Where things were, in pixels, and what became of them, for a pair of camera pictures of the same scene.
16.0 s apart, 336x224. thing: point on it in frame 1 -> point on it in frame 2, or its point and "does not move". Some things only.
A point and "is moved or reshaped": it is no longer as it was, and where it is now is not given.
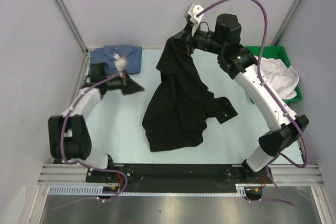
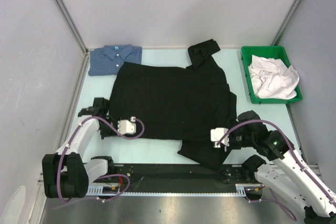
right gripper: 189,40 -> 231,146
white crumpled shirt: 283,78 does not move
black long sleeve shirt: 181,103 is moved or reshaped
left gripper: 126,85 -> 105,135
